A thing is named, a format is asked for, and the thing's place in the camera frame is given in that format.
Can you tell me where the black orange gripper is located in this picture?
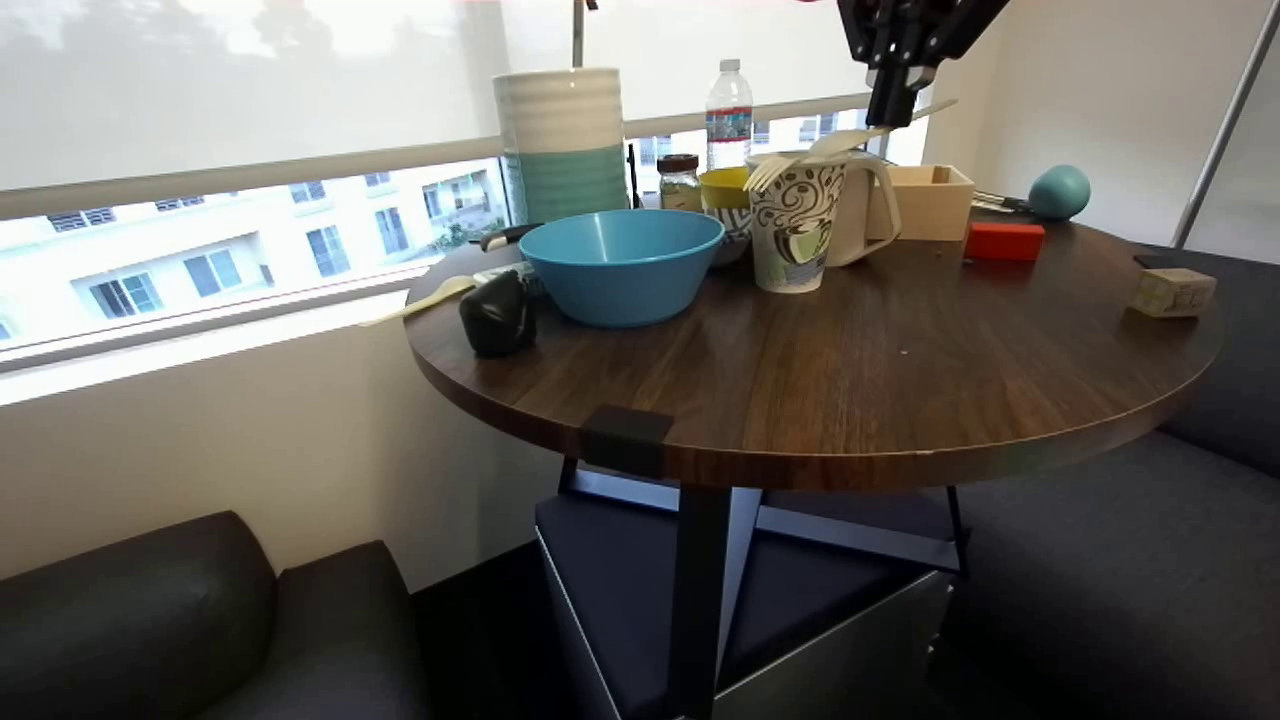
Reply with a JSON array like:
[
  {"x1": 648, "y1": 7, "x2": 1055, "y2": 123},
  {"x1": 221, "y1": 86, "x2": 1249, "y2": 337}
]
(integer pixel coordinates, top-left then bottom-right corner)
[{"x1": 836, "y1": 0, "x2": 1009, "y2": 128}]

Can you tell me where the white square tray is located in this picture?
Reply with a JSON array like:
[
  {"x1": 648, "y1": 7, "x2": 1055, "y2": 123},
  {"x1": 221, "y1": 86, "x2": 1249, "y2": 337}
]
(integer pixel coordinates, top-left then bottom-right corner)
[{"x1": 891, "y1": 165, "x2": 970, "y2": 241}]

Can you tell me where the white plastic jug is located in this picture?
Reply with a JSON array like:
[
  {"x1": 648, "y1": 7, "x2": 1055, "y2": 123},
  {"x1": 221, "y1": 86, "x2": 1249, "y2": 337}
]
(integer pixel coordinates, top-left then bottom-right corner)
[{"x1": 812, "y1": 132, "x2": 905, "y2": 270}]

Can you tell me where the clear water bottle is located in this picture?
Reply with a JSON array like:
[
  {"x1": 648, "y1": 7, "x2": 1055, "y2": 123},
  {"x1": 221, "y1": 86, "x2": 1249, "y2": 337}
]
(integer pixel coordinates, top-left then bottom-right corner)
[{"x1": 704, "y1": 61, "x2": 756, "y2": 167}]

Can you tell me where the yellow bowl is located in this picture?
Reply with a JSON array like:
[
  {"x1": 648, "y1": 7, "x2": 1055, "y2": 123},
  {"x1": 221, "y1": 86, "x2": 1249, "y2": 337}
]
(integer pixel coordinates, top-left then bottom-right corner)
[{"x1": 698, "y1": 167, "x2": 750, "y2": 241}]

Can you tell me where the orange rectangular block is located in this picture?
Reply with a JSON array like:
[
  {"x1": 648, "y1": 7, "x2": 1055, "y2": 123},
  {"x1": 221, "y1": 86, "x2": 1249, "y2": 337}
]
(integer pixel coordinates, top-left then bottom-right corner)
[{"x1": 964, "y1": 222, "x2": 1043, "y2": 265}]

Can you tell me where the teal measuring scoop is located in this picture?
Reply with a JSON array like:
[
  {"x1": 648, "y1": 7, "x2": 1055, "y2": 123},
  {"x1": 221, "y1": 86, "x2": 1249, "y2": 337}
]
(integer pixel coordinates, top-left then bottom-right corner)
[{"x1": 976, "y1": 165, "x2": 1090, "y2": 225}]

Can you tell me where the small dark-lidded jar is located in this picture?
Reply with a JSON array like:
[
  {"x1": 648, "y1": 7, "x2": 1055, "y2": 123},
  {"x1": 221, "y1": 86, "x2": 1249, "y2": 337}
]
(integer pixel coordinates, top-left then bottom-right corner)
[{"x1": 657, "y1": 153, "x2": 698, "y2": 214}]

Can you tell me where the round wooden table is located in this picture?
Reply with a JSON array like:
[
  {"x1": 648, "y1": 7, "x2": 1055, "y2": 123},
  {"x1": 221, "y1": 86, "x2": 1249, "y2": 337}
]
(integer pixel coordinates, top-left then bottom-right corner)
[{"x1": 407, "y1": 225, "x2": 1220, "y2": 720}]

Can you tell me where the white teal striped canister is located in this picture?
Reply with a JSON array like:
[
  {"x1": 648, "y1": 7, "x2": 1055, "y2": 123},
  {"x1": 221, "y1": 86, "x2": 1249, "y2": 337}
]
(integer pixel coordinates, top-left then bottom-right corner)
[{"x1": 492, "y1": 70, "x2": 629, "y2": 222}]

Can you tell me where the blue plastic bowl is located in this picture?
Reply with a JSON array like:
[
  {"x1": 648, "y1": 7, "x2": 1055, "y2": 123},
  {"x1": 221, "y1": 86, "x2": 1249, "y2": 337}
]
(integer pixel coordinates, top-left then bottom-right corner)
[{"x1": 516, "y1": 210, "x2": 722, "y2": 330}]

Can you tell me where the small wooden cube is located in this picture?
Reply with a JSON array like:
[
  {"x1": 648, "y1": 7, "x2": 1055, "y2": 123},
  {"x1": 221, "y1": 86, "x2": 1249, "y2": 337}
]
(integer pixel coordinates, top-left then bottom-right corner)
[{"x1": 1126, "y1": 270, "x2": 1217, "y2": 322}]

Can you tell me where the black tape dispenser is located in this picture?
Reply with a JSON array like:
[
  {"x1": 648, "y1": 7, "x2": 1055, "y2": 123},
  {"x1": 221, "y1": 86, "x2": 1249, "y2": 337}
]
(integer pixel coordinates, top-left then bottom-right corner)
[{"x1": 404, "y1": 265, "x2": 536, "y2": 355}]

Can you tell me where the grey sofa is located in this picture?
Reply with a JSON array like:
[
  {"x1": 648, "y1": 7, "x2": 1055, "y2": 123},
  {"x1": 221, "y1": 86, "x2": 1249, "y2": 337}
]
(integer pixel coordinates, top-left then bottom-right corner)
[{"x1": 943, "y1": 254, "x2": 1280, "y2": 720}]

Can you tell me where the white roller blind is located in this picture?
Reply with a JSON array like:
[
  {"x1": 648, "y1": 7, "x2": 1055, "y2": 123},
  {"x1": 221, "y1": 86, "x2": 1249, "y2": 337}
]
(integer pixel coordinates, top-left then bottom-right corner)
[{"x1": 0, "y1": 0, "x2": 869, "y2": 218}]

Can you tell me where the dark leather armchair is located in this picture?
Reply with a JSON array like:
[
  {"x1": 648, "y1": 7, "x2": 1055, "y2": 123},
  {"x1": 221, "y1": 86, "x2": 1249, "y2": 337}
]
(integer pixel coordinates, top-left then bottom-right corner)
[{"x1": 0, "y1": 511, "x2": 432, "y2": 720}]

